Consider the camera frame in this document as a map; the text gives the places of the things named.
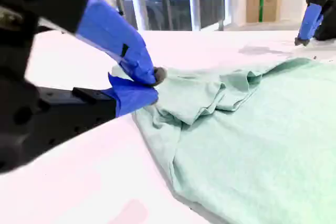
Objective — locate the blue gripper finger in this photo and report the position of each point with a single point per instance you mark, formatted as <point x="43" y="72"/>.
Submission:
<point x="110" y="32"/>
<point x="126" y="98"/>
<point x="319" y="23"/>
<point x="309" y="22"/>

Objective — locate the pale green T-shirt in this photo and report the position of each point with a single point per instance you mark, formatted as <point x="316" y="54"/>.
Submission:
<point x="249" y="134"/>

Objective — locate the brown cardboard box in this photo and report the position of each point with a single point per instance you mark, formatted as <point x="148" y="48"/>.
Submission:
<point x="271" y="1"/>

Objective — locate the green pole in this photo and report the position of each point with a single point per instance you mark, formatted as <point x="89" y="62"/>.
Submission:
<point x="261" y="3"/>

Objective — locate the white window frame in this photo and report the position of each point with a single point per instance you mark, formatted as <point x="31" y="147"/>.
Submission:
<point x="194" y="1"/>

